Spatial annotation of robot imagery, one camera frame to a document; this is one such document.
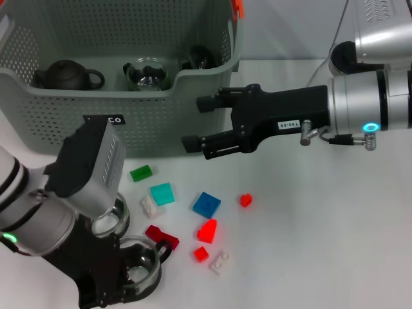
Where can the glass teacup with black holder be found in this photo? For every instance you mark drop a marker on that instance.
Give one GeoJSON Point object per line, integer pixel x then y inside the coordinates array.
{"type": "Point", "coordinates": [148, 77]}
{"type": "Point", "coordinates": [151, 257]}
{"type": "Point", "coordinates": [198, 58]}
{"type": "Point", "coordinates": [119, 212]}

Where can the white studded toy brick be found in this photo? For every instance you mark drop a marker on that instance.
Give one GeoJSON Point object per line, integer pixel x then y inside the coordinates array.
{"type": "Point", "coordinates": [149, 207]}

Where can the green toy brick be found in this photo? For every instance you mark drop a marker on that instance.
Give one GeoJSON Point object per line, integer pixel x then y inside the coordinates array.
{"type": "Point", "coordinates": [140, 174]}

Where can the cyan sloped toy brick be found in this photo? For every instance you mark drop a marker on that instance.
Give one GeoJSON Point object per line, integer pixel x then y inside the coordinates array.
{"type": "Point", "coordinates": [162, 194]}

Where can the dark red long brick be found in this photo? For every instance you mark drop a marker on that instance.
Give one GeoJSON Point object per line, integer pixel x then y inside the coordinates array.
{"type": "Point", "coordinates": [157, 233]}

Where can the grey perforated plastic storage bin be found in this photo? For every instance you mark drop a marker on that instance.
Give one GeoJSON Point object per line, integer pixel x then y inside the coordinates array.
{"type": "Point", "coordinates": [161, 128]}

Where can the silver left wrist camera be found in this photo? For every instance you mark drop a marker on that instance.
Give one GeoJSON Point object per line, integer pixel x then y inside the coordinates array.
{"type": "Point", "coordinates": [80, 161]}

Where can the blue square toy brick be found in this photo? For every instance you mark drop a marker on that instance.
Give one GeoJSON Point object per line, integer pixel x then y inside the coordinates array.
{"type": "Point", "coordinates": [206, 204]}

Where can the dark clay teapot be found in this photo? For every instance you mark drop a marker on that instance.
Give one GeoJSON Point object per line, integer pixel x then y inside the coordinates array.
{"type": "Point", "coordinates": [64, 75]}

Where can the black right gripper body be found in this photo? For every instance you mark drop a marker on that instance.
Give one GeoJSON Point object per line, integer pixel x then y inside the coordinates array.
{"type": "Point", "coordinates": [289, 106]}

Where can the small notched red brick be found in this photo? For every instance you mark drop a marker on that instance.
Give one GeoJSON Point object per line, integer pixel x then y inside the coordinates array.
{"type": "Point", "coordinates": [246, 200]}

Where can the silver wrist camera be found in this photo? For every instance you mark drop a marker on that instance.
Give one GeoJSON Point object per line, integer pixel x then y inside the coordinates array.
{"type": "Point", "coordinates": [80, 161]}
{"type": "Point", "coordinates": [386, 35]}

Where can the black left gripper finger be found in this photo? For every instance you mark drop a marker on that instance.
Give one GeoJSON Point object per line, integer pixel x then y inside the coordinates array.
{"type": "Point", "coordinates": [96, 296]}
{"type": "Point", "coordinates": [128, 257]}

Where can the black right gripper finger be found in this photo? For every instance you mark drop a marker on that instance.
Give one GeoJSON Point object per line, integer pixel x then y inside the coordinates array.
{"type": "Point", "coordinates": [219, 145]}
{"type": "Point", "coordinates": [206, 104]}

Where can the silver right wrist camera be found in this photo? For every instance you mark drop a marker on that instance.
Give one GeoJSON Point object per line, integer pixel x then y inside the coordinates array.
{"type": "Point", "coordinates": [386, 35]}

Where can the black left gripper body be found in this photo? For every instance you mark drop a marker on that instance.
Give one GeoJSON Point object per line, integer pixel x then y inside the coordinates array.
{"type": "Point", "coordinates": [90, 257]}

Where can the white flat toy plate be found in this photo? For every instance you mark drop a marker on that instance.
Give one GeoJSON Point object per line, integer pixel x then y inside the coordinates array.
{"type": "Point", "coordinates": [220, 262]}

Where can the small red cube brick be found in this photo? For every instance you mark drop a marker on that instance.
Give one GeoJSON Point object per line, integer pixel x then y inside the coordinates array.
{"type": "Point", "coordinates": [201, 254]}

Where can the red sloped toy brick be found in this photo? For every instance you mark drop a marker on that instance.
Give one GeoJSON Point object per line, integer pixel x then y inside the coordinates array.
{"type": "Point", "coordinates": [207, 231]}

